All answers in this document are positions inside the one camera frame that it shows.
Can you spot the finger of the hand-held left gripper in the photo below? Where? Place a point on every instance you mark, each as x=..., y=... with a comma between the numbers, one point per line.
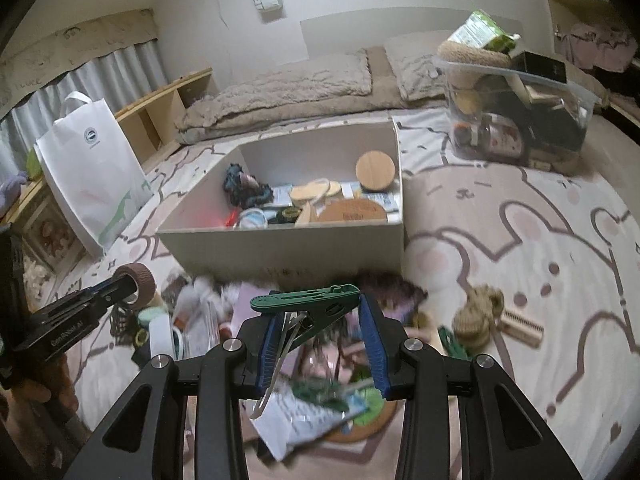
x=127, y=294
x=107, y=284

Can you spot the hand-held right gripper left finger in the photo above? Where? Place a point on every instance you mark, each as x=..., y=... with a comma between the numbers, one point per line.
x=265, y=355

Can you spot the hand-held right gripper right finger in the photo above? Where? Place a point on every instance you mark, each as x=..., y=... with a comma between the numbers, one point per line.
x=375, y=347

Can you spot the brown tape roll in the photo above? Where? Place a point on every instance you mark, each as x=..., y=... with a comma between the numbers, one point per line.
x=142, y=280

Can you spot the silver printed sachet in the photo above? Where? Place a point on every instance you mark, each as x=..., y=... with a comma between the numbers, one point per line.
x=295, y=425

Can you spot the white cardboard shoe box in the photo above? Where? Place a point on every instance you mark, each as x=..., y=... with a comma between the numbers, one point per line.
x=280, y=250

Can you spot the person's left hand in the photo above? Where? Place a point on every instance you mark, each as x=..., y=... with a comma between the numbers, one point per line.
x=60, y=380

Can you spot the dark hair claw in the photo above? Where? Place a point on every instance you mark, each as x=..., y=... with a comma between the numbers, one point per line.
x=122, y=322

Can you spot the purple book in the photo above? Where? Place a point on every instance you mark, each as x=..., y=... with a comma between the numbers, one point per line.
x=252, y=302

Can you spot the white plastic case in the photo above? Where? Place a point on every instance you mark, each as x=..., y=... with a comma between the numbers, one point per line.
x=162, y=337

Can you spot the purple crochet doily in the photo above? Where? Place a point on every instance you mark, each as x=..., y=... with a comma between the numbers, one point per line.
x=395, y=290

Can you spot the teddy bear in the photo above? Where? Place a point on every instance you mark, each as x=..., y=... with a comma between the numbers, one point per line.
x=52, y=237

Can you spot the round cork green coaster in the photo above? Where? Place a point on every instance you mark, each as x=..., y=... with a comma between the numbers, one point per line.
x=370, y=420

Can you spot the white tote bag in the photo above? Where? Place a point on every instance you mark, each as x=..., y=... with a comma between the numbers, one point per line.
x=90, y=180

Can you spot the purple plush toy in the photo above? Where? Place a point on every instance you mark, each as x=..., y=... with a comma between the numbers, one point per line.
x=12, y=192

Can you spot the round wooden coaster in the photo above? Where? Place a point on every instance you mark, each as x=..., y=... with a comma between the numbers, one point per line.
x=350, y=210

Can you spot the green plush toy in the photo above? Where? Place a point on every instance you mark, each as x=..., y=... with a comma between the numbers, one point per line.
x=34, y=165

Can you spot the boxed harmonica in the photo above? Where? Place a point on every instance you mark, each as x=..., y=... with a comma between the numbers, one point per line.
x=522, y=327

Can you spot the dark crochet piece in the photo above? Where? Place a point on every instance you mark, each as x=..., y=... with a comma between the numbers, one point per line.
x=245, y=185

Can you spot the oval wooden piece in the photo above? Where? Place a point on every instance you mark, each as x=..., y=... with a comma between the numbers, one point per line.
x=315, y=192

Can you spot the wooden bedside shelf unit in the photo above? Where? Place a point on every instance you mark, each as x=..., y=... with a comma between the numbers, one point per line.
x=150, y=115

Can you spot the round wooden lid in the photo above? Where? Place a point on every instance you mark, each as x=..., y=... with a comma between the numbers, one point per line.
x=375, y=171

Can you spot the bear printed bed sheet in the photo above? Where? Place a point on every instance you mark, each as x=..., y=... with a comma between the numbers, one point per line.
x=525, y=240

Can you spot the grey curtain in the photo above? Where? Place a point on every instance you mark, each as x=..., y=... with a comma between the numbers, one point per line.
x=100, y=80

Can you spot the red label jar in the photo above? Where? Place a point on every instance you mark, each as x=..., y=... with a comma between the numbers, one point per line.
x=505, y=135

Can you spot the beige printed curtain valance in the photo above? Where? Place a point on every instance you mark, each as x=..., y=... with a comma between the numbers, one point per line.
x=90, y=35

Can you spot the yellow plush toy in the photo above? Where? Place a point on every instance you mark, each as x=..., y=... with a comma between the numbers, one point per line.
x=470, y=102

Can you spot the brown fleece blanket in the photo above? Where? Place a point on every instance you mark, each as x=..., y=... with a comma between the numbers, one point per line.
x=380, y=75

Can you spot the grey quilted pillow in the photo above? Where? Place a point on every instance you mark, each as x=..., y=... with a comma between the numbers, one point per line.
x=415, y=65
x=295, y=77

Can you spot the clear plastic storage bin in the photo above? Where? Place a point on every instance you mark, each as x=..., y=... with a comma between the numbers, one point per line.
x=550, y=125

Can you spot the beige fuzzy slipper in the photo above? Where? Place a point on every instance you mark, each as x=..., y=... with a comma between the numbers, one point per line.
x=470, y=54

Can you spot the white headboard panel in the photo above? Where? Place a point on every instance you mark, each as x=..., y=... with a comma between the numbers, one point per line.
x=390, y=30

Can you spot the black box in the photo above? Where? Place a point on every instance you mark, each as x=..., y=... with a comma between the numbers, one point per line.
x=542, y=67

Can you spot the green snack packet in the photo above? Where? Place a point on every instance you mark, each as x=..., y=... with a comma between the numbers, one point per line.
x=480, y=30

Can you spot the pink clothing pile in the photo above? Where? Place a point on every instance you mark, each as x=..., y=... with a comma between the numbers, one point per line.
x=595, y=45

